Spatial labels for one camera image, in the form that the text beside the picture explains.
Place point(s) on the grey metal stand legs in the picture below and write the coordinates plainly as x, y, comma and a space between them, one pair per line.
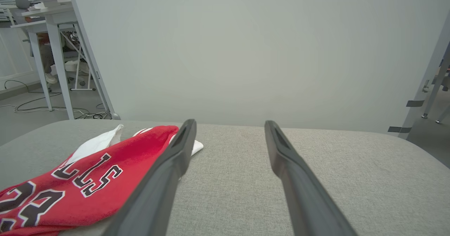
436, 88

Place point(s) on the white desk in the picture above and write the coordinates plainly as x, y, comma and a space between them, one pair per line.
58, 46

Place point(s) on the seated person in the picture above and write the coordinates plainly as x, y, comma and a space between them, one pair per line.
45, 58

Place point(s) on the stack of white papers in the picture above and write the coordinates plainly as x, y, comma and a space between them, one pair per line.
49, 0

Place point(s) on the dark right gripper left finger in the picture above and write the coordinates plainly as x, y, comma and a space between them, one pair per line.
158, 187

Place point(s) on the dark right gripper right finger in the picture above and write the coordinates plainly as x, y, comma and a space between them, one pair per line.
302, 194

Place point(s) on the white partition panel grey posts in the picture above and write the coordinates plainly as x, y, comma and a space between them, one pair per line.
246, 53

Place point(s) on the red and white jersey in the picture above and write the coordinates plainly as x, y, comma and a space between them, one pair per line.
88, 197

